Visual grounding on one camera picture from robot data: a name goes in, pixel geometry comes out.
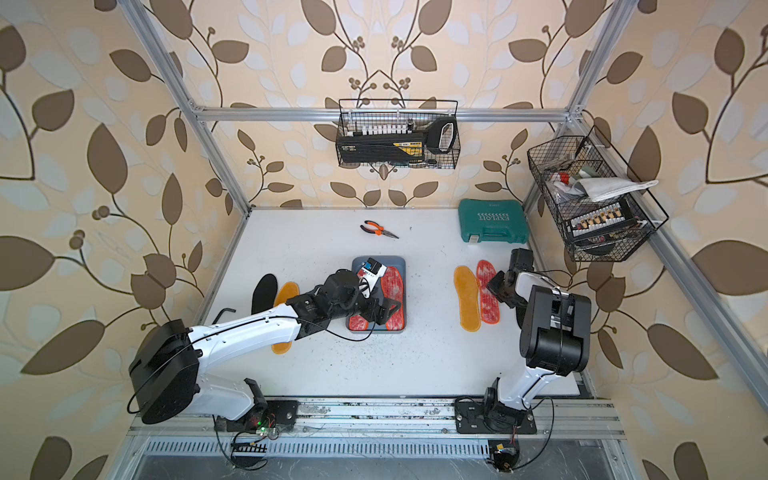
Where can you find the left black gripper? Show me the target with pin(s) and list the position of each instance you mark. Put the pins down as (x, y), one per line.
(378, 307)

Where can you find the black yellow tool box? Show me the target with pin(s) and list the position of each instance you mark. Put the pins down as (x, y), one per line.
(393, 148)

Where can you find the orange handled pliers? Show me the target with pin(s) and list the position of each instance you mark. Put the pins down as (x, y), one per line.
(374, 228)

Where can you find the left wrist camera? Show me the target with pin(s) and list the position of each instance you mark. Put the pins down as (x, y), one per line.
(370, 273)

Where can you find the right yellow insole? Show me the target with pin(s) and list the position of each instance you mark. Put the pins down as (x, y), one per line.
(466, 287)

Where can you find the left yellow insole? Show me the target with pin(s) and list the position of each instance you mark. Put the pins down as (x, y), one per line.
(288, 291)

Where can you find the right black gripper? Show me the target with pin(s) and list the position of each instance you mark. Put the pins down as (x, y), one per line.
(494, 286)

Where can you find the left black insole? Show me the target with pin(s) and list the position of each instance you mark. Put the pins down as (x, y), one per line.
(264, 294)

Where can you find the right wire basket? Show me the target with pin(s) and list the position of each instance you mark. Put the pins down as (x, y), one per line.
(556, 165)

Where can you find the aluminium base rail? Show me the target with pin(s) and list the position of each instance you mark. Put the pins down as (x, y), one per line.
(435, 417)

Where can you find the green tool case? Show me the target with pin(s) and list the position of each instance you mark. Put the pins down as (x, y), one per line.
(492, 221)

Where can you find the yellow insole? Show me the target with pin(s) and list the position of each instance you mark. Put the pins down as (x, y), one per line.
(466, 287)
(288, 291)

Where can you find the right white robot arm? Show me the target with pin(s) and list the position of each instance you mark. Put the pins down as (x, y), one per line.
(553, 342)

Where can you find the blue storage box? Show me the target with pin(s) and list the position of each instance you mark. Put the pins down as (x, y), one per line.
(400, 264)

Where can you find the red insole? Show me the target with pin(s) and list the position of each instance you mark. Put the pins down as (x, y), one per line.
(357, 323)
(489, 306)
(393, 288)

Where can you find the white paper bag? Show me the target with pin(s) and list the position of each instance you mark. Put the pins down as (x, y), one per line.
(606, 188)

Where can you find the back wire basket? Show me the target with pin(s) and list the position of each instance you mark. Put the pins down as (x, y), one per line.
(398, 132)

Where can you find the drill bit set box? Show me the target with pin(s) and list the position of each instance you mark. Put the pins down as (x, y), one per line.
(609, 217)

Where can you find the wire basket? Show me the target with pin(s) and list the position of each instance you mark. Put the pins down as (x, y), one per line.
(398, 132)
(556, 165)

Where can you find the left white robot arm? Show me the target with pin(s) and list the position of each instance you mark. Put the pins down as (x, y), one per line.
(172, 371)

